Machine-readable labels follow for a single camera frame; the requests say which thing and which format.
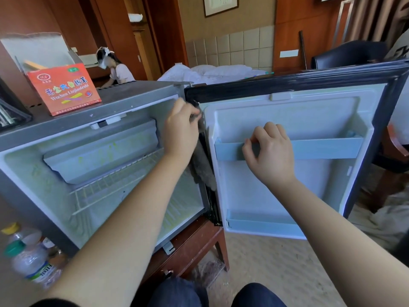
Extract person's right hand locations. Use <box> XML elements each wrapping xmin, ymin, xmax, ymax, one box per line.
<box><xmin>242</xmin><ymin>122</ymin><xmax>296</xmax><ymax>189</ymax></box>

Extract person's left hand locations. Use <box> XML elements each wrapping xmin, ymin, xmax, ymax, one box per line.
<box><xmin>163</xmin><ymin>99</ymin><xmax>202</xmax><ymax>165</ymax></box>

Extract dark grey cloth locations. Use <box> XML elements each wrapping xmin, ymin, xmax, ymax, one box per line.
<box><xmin>190</xmin><ymin>113</ymin><xmax>218</xmax><ymax>191</ymax></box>

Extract fridge door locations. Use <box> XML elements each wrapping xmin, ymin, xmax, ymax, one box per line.
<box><xmin>184</xmin><ymin>61</ymin><xmax>409</xmax><ymax>240</ymax></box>

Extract grey mini fridge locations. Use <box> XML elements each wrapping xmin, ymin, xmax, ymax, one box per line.
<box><xmin>0</xmin><ymin>81</ymin><xmax>212</xmax><ymax>256</ymax></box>

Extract orange soda bottle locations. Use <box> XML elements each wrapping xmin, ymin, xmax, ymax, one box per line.
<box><xmin>0</xmin><ymin>220</ymin><xmax>26</xmax><ymax>243</ymax></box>

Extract green cap water bottle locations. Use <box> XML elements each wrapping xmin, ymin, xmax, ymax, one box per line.
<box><xmin>5</xmin><ymin>240</ymin><xmax>63</xmax><ymax>290</ymax></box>

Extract person's right forearm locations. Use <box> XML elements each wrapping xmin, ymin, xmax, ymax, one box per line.
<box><xmin>268</xmin><ymin>179</ymin><xmax>409</xmax><ymax>307</ymax></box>

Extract person's left forearm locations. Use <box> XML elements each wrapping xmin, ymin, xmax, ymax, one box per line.
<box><xmin>48</xmin><ymin>153</ymin><xmax>189</xmax><ymax>307</ymax></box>

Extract person's dark trousers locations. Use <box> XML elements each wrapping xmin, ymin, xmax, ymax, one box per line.
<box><xmin>150</xmin><ymin>278</ymin><xmax>287</xmax><ymax>307</ymax></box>

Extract person's black shirt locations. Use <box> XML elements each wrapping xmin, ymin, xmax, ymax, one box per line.
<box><xmin>29</xmin><ymin>298</ymin><xmax>81</xmax><ymax>307</ymax></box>

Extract white bed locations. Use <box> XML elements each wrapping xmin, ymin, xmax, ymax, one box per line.
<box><xmin>157</xmin><ymin>62</ymin><xmax>269</xmax><ymax>86</ymax></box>

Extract beige padded headboard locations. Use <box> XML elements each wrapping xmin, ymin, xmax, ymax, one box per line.
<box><xmin>185</xmin><ymin>25</ymin><xmax>276</xmax><ymax>71</ymax></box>

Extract white headset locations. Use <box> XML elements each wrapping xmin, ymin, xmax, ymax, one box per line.
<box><xmin>96</xmin><ymin>46</ymin><xmax>116</xmax><ymax>70</ymax></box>

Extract dark red wooden stand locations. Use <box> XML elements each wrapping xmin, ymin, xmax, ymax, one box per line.
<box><xmin>131</xmin><ymin>217</ymin><xmax>231</xmax><ymax>307</ymax></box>

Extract orange cardboard chalk box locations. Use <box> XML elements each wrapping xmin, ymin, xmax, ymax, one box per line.
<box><xmin>0</xmin><ymin>33</ymin><xmax>103</xmax><ymax>117</ymax></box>

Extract black seat wooden armchair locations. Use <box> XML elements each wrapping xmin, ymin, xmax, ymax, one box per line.
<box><xmin>311</xmin><ymin>40</ymin><xmax>409</xmax><ymax>211</ymax></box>

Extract white shade floor lamp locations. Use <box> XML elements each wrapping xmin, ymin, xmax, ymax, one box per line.
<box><xmin>321</xmin><ymin>0</ymin><xmax>356</xmax><ymax>50</ymax></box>

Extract beige curtains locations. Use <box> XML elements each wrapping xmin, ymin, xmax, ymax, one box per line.
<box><xmin>351</xmin><ymin>0</ymin><xmax>409</xmax><ymax>49</ymax></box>

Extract white wire shelf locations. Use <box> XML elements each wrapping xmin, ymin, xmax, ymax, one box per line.
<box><xmin>67</xmin><ymin>149</ymin><xmax>166</xmax><ymax>216</ymax></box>

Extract framed wall picture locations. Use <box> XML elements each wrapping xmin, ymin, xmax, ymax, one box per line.
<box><xmin>203</xmin><ymin>0</ymin><xmax>239</xmax><ymax>18</ymax></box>

